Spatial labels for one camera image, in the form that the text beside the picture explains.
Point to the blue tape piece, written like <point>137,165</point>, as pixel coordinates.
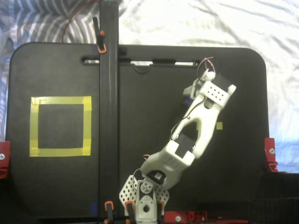
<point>94,208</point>

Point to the black backdrop sheet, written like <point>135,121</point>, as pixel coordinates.
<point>280,198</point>

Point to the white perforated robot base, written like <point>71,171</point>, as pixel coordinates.
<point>122,200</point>

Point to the yellow tape square outline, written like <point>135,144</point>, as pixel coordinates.
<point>33,126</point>

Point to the blue white charger block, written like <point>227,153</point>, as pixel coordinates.
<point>187,100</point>

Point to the red pole base bracket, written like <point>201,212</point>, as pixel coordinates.
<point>187,215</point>

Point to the black flat bar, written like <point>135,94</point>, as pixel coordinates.
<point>109,116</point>

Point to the red corner clamp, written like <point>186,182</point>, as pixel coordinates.
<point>268,144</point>
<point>4,149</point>

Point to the orange black bar clamp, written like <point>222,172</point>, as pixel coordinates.
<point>106,206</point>
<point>101,35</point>
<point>128,205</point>
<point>160,206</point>

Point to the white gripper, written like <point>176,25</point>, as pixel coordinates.
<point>189,91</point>

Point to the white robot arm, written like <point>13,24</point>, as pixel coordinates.
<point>205,126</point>

